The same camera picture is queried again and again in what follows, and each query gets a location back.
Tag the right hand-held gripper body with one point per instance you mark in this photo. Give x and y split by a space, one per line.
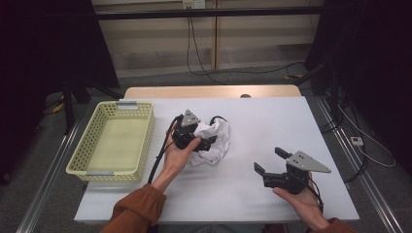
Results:
293 180

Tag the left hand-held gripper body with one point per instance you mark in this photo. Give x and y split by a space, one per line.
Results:
184 137

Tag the white cloth with black collar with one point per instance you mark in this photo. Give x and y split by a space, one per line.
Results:
218 144

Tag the pale yellow plastic basket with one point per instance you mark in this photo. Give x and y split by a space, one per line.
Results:
120 142

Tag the person's left hand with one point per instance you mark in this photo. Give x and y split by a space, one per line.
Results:
175 160

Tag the person's right hand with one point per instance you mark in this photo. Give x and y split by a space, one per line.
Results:
304 205

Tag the white table mat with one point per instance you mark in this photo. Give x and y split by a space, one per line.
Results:
259 129

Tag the wooden table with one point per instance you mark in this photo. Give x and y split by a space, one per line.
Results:
200 91

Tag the white power strip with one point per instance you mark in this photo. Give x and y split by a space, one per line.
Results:
357 140

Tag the black metal stand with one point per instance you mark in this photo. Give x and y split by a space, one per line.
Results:
68 106

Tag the black curtain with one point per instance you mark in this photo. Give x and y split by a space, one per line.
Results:
372 64
48 58

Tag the black horizontal bar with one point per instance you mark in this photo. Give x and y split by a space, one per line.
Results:
210 13

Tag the metal floor rail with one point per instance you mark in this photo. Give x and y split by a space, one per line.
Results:
366 184
48 181

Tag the white wall socket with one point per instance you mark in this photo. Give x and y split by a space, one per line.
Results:
193 3

